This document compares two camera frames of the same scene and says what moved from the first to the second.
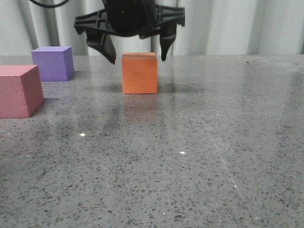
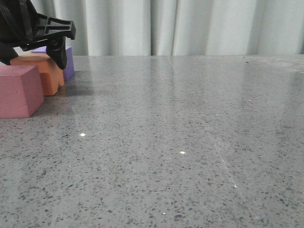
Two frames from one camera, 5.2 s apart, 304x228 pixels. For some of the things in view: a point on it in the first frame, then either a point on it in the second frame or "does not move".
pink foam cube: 21,92 does not move
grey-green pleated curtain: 211,28 does not move
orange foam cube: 139,72 → 51,73
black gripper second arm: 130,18 → 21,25
